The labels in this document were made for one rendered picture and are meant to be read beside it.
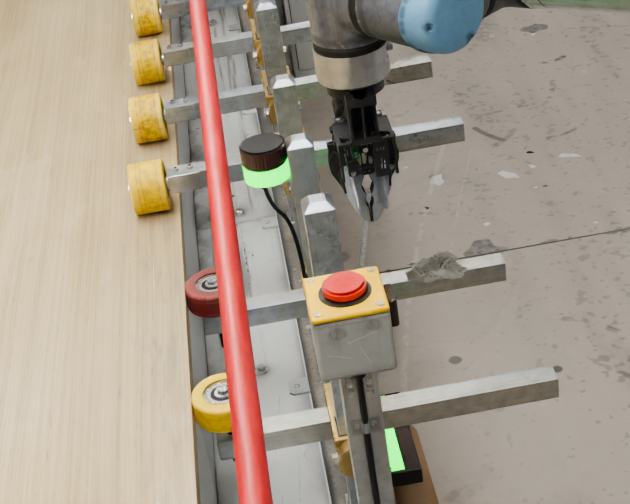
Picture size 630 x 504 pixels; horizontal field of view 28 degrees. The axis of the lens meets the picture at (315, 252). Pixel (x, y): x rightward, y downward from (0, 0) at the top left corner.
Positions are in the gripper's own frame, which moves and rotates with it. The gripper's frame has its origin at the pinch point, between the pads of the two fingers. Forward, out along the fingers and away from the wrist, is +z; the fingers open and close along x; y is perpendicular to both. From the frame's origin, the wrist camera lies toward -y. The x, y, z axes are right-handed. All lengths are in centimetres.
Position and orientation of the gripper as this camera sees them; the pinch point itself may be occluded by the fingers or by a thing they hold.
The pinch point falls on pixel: (370, 209)
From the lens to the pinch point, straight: 165.7
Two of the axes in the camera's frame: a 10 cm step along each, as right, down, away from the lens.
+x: 9.8, -1.8, 0.3
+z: 1.3, 8.4, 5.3
